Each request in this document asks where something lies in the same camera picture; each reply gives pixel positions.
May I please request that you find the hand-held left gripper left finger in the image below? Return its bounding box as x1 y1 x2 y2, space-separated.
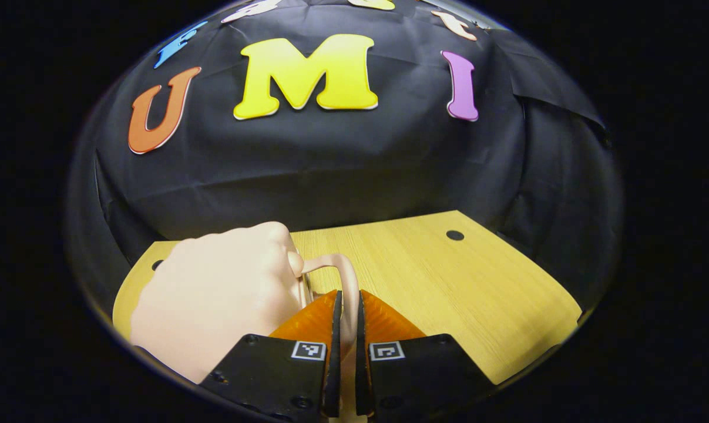
200 290 343 422

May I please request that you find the pink suitcase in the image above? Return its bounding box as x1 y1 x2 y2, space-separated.
130 221 362 422

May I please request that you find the black backdrop cloth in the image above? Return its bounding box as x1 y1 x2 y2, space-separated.
66 0 625 306

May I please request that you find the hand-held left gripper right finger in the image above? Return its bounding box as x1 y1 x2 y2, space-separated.
355 290 496 418

